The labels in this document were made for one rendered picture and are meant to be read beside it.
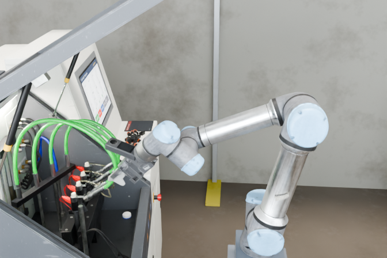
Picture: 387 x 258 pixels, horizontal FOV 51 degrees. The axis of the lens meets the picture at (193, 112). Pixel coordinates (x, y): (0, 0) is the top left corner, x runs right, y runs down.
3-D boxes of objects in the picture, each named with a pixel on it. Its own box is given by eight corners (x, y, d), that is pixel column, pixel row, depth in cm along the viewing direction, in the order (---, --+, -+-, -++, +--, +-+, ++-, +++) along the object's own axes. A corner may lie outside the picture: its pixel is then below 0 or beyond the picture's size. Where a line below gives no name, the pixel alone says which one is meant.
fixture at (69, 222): (91, 263, 158) (87, 230, 153) (65, 264, 158) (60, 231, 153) (105, 212, 190) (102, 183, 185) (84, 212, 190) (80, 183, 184)
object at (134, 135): (141, 150, 216) (141, 141, 214) (121, 151, 216) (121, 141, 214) (145, 133, 238) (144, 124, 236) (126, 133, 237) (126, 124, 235)
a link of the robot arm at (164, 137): (178, 145, 124) (157, 128, 122) (158, 162, 130) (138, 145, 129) (186, 131, 130) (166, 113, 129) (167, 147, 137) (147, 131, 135)
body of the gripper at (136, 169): (132, 185, 140) (152, 169, 133) (113, 169, 139) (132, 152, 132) (141, 170, 146) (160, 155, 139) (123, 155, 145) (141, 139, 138)
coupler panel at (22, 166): (25, 185, 171) (13, 116, 160) (17, 185, 171) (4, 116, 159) (35, 170, 183) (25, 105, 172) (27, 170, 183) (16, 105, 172)
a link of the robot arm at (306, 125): (274, 236, 148) (325, 98, 128) (279, 265, 134) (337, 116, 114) (242, 228, 148) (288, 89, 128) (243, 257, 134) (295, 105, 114)
